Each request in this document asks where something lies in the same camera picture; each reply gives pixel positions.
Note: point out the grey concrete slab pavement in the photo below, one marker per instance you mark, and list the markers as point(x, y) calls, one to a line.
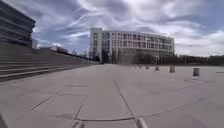
point(106, 90)

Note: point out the white many-windowed building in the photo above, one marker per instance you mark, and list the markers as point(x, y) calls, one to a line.
point(133, 41)

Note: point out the robot's own part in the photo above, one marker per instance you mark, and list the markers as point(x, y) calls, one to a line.
point(78, 124)
point(141, 123)

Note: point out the wide grey stone stairs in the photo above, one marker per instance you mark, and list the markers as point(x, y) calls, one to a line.
point(30, 63)

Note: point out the row of bollards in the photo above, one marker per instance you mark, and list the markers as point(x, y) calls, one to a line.
point(196, 71)

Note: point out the row of trees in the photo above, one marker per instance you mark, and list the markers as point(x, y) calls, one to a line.
point(200, 60)

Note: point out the dark banded building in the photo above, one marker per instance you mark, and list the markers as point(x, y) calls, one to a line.
point(15, 26)

